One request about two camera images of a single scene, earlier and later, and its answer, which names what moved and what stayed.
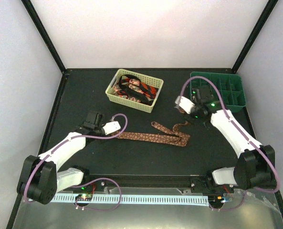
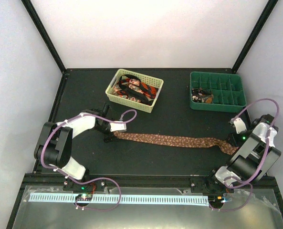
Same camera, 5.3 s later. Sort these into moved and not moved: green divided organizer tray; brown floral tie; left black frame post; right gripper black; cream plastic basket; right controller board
Moved: brown floral tie; right gripper black
Not moved: green divided organizer tray; cream plastic basket; right controller board; left black frame post
